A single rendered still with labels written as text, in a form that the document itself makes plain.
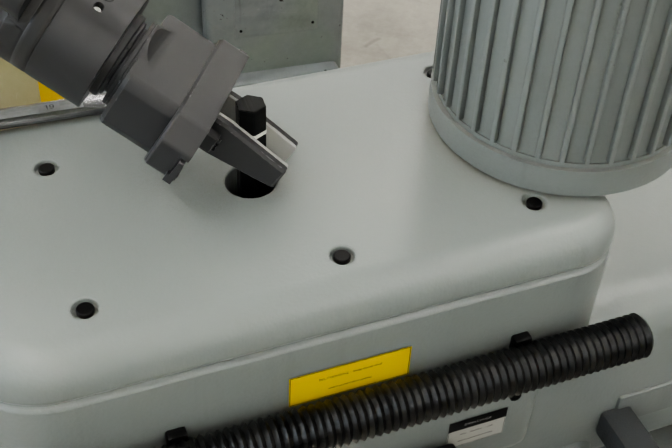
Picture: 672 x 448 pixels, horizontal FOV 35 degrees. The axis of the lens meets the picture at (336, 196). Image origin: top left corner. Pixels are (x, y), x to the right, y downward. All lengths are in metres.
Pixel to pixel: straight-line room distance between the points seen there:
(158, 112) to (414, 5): 4.02
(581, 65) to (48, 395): 0.39
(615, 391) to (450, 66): 0.35
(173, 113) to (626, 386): 0.48
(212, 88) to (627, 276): 0.40
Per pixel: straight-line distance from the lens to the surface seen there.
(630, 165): 0.78
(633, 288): 0.92
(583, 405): 0.96
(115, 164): 0.78
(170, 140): 0.68
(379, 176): 0.77
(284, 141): 0.74
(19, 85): 2.76
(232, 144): 0.72
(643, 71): 0.73
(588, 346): 0.80
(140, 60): 0.70
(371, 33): 4.47
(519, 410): 0.89
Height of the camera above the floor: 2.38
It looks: 41 degrees down
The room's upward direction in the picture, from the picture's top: 3 degrees clockwise
